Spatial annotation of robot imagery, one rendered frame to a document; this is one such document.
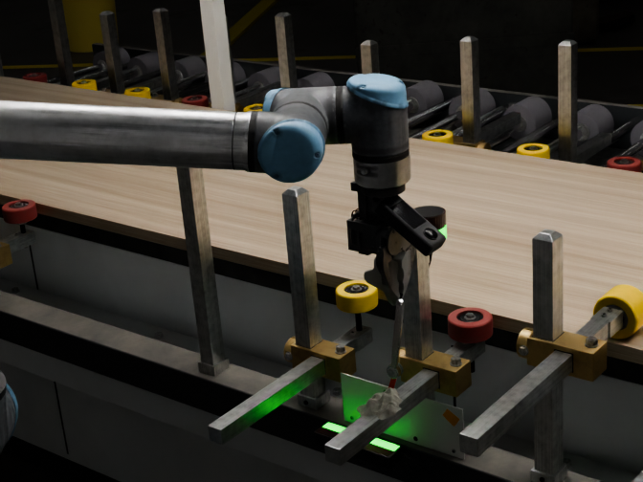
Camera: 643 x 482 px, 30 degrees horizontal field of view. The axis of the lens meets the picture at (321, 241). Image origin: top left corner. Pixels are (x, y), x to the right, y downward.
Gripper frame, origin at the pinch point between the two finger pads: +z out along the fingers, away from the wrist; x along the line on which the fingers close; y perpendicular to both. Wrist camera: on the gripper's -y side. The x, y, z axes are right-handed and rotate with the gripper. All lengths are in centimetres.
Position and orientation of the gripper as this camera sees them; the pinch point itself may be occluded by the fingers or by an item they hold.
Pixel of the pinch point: (399, 297)
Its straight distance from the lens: 197.6
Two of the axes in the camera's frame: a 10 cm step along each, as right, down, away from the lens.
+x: -6.1, 3.5, -7.2
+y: -7.9, -1.8, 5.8
